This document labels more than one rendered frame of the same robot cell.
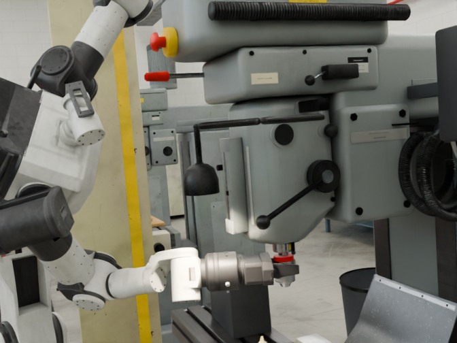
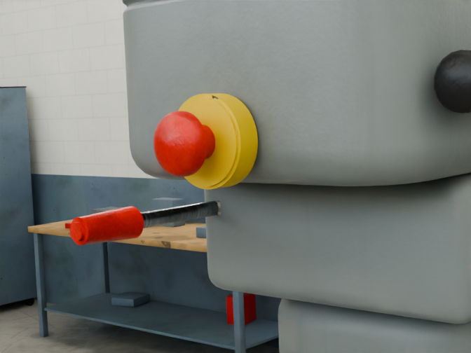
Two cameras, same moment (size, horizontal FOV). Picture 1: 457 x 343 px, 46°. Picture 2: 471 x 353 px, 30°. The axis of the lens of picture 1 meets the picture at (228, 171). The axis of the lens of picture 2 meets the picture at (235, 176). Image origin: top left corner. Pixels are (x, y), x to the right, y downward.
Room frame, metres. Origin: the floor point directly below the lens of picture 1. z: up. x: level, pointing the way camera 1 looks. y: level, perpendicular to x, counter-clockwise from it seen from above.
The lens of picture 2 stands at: (0.63, 0.34, 1.78)
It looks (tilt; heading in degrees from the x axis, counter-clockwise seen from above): 5 degrees down; 333
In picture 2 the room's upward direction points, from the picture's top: 2 degrees counter-clockwise
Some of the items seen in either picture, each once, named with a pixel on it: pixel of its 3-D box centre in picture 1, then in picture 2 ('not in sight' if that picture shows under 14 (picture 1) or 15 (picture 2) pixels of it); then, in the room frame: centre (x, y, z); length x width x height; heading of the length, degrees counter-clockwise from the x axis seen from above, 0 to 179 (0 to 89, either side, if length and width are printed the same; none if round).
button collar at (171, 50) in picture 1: (169, 41); (213, 141); (1.13, 0.10, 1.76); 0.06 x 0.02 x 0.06; 22
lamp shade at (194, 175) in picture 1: (200, 177); not in sight; (1.07, 0.06, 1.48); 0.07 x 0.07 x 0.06
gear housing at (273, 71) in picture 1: (288, 75); (431, 213); (1.23, -0.15, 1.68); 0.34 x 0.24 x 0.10; 112
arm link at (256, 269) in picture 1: (245, 270); not in sight; (1.21, -0.02, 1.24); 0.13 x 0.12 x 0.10; 1
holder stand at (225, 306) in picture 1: (237, 292); not in sight; (1.62, 0.00, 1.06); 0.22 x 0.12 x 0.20; 18
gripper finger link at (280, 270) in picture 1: (285, 270); not in sight; (1.18, -0.11, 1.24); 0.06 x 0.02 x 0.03; 91
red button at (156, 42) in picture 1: (158, 41); (187, 143); (1.12, 0.12, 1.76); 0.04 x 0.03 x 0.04; 22
